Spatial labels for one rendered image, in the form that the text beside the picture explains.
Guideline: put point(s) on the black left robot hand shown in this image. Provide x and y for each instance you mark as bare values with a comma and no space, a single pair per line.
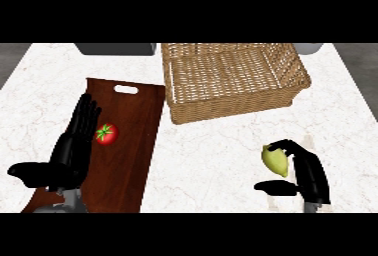
69,156

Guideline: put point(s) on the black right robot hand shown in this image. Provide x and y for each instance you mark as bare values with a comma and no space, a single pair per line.
311,173

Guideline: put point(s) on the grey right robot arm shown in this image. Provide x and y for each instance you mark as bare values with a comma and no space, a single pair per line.
311,206

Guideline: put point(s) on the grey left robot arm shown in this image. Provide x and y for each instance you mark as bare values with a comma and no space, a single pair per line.
67,202

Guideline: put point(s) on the yellow-green lemon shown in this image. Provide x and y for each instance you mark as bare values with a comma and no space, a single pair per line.
275,161

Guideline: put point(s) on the wicker basket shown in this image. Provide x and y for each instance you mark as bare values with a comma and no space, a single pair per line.
231,81

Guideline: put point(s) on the red tomato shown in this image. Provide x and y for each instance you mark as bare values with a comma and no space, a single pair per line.
107,134

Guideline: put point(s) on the brown wooden cutting board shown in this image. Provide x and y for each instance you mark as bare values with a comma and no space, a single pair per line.
126,146

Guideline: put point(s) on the dark grey appliance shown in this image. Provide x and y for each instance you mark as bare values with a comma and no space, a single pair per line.
116,48

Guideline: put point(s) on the pale grey round object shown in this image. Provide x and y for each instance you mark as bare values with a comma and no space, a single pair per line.
308,48

